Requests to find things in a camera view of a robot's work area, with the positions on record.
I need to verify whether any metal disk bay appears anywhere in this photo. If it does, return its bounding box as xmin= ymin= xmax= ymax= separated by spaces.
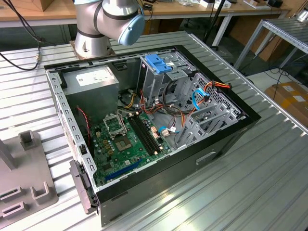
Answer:
xmin=175 ymin=72 xmax=247 ymax=150

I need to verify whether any black RAM slot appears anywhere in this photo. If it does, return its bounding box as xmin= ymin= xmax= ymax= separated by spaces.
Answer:
xmin=127 ymin=115 xmax=157 ymax=156
xmin=133 ymin=113 xmax=161 ymax=152

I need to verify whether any metal drive cage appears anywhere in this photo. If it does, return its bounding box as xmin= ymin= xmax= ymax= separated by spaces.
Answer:
xmin=136 ymin=51 xmax=197 ymax=107

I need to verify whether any metal socket cover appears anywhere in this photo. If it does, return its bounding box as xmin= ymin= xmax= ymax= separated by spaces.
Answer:
xmin=103 ymin=114 xmax=128 ymax=136

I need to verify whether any CPU socket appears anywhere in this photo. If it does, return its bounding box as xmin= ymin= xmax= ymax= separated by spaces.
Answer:
xmin=115 ymin=136 xmax=132 ymax=153

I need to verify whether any blue plastic bay latch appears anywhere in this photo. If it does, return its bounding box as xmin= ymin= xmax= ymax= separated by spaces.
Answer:
xmin=145 ymin=54 xmax=173 ymax=75

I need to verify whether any green motherboard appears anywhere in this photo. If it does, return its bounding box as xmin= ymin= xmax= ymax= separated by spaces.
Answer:
xmin=90 ymin=109 xmax=173 ymax=187

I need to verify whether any black PC case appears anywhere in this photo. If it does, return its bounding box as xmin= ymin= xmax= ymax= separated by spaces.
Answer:
xmin=43 ymin=44 xmax=262 ymax=227

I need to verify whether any blue expansion slot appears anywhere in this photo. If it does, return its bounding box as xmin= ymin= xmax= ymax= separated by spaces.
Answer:
xmin=104 ymin=160 xmax=143 ymax=183

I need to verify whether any grey power supply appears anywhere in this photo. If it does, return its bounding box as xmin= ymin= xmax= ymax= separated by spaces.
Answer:
xmin=61 ymin=65 xmax=120 ymax=126

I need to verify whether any grey case front bezel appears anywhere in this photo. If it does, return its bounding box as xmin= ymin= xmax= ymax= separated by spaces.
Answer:
xmin=69 ymin=160 xmax=100 ymax=215

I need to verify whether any wooden desk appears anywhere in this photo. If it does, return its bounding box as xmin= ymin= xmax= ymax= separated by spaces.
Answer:
xmin=0 ymin=0 xmax=293 ymax=28

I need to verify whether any black tripod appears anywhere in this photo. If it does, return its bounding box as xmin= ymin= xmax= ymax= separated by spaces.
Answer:
xmin=204 ymin=0 xmax=229 ymax=48

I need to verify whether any brown cardboard panel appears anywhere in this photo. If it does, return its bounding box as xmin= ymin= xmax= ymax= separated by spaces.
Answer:
xmin=228 ymin=14 xmax=293 ymax=62

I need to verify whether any yellow cardboard box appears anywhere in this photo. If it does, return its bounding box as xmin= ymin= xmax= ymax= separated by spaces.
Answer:
xmin=264 ymin=81 xmax=308 ymax=126

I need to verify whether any grey parts rack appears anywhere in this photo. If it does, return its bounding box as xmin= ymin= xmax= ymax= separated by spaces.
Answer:
xmin=0 ymin=129 xmax=60 ymax=223

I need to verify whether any wooden box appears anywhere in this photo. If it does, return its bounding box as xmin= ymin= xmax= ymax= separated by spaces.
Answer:
xmin=39 ymin=0 xmax=55 ymax=12

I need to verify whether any red orange wire bundle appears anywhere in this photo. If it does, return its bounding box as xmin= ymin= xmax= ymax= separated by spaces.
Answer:
xmin=139 ymin=89 xmax=186 ymax=127

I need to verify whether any yellow black wire bundle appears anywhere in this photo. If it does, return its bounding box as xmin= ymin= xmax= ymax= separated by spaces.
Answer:
xmin=119 ymin=88 xmax=136 ymax=109

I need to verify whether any blue flat wire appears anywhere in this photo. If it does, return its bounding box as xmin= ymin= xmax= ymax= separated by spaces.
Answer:
xmin=192 ymin=88 xmax=211 ymax=111

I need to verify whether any orange red power wire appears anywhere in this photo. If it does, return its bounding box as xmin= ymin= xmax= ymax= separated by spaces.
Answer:
xmin=203 ymin=81 xmax=232 ymax=91

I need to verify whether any red black twisted wire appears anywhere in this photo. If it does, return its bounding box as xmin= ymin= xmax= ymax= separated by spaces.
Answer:
xmin=76 ymin=107 xmax=92 ymax=147

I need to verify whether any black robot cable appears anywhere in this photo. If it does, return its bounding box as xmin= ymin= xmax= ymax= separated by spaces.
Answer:
xmin=0 ymin=0 xmax=57 ymax=71

